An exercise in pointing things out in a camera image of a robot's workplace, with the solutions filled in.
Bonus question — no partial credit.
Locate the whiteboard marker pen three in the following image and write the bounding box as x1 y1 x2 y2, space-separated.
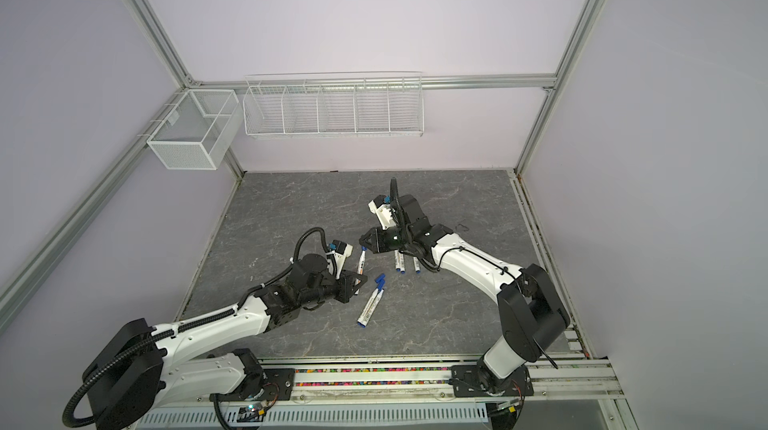
356 247 367 275

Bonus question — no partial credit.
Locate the white mesh box basket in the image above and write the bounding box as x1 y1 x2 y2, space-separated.
148 90 243 171

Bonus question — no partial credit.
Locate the white wire shelf basket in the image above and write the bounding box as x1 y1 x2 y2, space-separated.
243 72 425 139

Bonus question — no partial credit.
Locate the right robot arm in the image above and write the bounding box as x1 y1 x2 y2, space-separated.
359 179 571 396

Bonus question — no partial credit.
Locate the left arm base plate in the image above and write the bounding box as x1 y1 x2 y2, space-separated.
219 367 296 402

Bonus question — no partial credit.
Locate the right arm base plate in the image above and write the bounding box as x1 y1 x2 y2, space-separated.
449 364 534 398

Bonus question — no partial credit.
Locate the whiteboard marker pen one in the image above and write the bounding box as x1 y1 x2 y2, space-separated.
395 251 406 274

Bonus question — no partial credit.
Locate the white vent grille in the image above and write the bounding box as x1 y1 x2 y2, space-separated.
134 402 490 429

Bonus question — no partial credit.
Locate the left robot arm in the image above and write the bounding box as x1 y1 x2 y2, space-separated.
62 227 368 429

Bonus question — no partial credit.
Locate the whiteboard marker pen five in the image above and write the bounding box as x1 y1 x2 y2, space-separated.
357 289 384 328

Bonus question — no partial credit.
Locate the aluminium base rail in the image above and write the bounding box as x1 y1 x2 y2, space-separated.
113 355 628 414

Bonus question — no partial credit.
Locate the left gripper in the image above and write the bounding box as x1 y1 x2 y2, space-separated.
300 268 367 307

